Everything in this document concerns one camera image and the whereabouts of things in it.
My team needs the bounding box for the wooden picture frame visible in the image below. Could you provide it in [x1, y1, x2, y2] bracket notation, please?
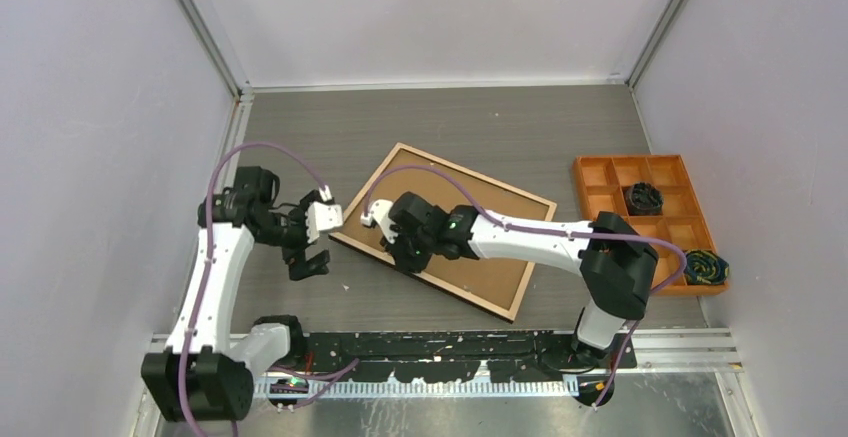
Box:
[329, 142, 558, 324]

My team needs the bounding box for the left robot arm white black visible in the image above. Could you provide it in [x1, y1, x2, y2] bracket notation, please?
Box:
[140, 166, 343, 422]

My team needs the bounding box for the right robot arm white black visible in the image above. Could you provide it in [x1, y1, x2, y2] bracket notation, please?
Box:
[360, 192, 659, 368]

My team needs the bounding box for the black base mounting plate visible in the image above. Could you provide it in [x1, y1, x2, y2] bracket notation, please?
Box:
[279, 330, 624, 384]

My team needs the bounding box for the black rolled tie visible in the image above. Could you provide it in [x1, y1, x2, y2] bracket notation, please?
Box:
[623, 182, 664, 216]

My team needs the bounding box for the orange compartment tray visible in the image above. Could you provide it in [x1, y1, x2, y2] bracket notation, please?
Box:
[573, 154, 717, 254]

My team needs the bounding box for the blue yellow rolled tie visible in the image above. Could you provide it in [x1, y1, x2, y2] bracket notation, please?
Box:
[684, 249, 730, 286]

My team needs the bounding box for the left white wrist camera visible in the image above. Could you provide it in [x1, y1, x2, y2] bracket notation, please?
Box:
[306, 185, 344, 244]

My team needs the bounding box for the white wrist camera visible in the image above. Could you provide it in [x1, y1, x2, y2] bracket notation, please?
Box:
[306, 185, 344, 244]
[360, 199, 398, 244]

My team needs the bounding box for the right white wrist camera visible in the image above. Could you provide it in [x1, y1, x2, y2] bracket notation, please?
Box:
[360, 199, 398, 244]

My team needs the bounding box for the aluminium front rail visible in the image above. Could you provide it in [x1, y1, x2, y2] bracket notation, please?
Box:
[213, 330, 742, 407]

